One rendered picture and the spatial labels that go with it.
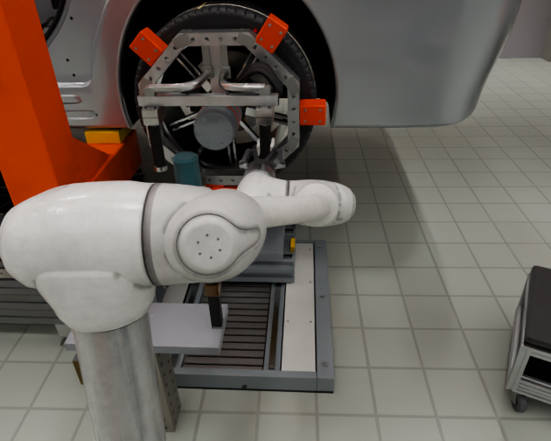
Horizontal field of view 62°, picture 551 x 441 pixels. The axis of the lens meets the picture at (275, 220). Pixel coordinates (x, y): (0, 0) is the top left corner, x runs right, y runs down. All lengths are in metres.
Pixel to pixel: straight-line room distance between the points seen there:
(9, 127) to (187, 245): 1.03
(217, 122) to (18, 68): 0.55
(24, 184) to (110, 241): 1.00
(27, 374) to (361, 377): 1.25
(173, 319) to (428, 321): 1.10
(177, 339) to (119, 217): 0.81
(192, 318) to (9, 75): 0.80
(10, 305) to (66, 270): 1.45
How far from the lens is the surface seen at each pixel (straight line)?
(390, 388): 1.80
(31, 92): 1.41
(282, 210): 0.86
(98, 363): 0.67
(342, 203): 1.10
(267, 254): 1.97
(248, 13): 1.64
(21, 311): 2.03
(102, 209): 0.57
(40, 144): 1.45
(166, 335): 1.35
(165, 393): 1.55
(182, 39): 1.59
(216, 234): 0.50
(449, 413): 1.78
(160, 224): 0.54
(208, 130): 1.51
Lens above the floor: 1.40
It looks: 33 degrees down
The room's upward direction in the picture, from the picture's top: 2 degrees counter-clockwise
